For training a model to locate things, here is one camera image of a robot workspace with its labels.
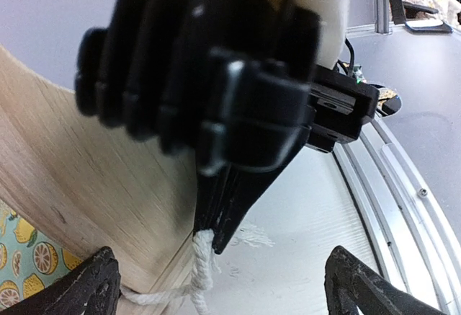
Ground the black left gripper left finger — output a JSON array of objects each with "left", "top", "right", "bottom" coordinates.
[{"left": 1, "top": 247, "right": 121, "bottom": 315}]

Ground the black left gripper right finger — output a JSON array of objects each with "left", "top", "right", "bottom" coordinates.
[{"left": 324, "top": 246, "right": 441, "bottom": 315}]

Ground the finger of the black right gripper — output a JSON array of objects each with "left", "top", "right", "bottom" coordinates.
[{"left": 194, "top": 128, "right": 311, "bottom": 254}]

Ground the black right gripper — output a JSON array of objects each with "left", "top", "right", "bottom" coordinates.
[{"left": 75, "top": 0, "right": 378, "bottom": 174}]

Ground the lemon print bed cushion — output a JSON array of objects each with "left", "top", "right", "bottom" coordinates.
[{"left": 0, "top": 199, "right": 274, "bottom": 315}]

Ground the wooden pet bed frame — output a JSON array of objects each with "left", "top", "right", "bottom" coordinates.
[{"left": 0, "top": 44, "right": 206, "bottom": 315}]

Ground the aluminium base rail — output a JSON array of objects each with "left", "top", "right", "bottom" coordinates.
[{"left": 334, "top": 117, "right": 460, "bottom": 314}]

